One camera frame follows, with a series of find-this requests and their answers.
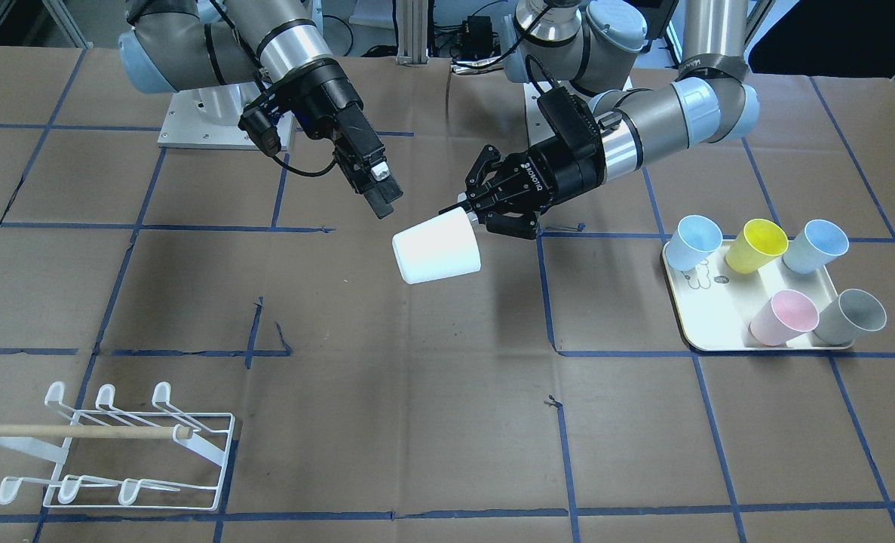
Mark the yellow cup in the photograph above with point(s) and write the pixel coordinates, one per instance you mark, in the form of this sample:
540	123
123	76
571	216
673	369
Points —
760	242

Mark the light blue cup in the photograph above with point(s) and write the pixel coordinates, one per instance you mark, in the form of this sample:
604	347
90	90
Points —
695	238

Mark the white ikea cup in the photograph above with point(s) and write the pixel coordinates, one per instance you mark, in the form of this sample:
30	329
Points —
438	248

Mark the white wire cup rack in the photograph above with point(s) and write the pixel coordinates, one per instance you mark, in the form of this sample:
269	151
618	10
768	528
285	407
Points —
106	457

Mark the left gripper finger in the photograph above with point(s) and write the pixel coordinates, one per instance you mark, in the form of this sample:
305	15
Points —
477	195
525	225

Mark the grey cup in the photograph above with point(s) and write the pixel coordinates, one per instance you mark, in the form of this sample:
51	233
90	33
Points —
853	314

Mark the light blue cup tray corner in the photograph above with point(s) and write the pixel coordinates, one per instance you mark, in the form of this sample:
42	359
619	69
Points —
820	242

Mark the pink cup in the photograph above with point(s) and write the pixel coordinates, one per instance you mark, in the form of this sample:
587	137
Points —
786	315

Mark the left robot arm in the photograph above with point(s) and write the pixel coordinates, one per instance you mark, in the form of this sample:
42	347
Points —
578	57

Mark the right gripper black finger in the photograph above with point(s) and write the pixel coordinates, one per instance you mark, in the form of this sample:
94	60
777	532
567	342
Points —
376	183

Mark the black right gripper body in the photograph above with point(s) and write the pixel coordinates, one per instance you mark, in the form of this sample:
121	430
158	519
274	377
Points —
332	96

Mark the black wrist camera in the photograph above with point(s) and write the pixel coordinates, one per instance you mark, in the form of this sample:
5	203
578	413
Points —
260	124

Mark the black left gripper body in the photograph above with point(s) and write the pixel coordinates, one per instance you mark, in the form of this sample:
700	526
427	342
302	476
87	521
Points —
554	175

